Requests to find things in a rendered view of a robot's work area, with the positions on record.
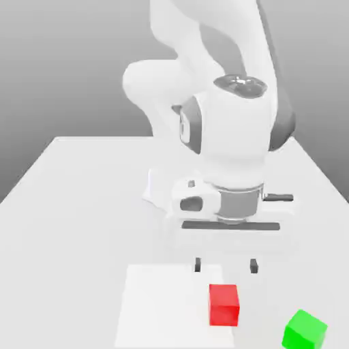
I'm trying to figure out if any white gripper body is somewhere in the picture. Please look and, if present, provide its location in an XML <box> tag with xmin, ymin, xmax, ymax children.
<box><xmin>172</xmin><ymin>209</ymin><xmax>294</xmax><ymax>256</ymax></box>

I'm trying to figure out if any small red cube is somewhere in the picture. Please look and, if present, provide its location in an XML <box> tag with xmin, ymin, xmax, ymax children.
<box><xmin>209</xmin><ymin>284</ymin><xmax>241</xmax><ymax>327</ymax></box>

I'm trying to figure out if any small green cube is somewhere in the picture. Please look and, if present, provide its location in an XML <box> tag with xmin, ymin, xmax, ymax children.
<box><xmin>281</xmin><ymin>308</ymin><xmax>329</xmax><ymax>349</ymax></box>

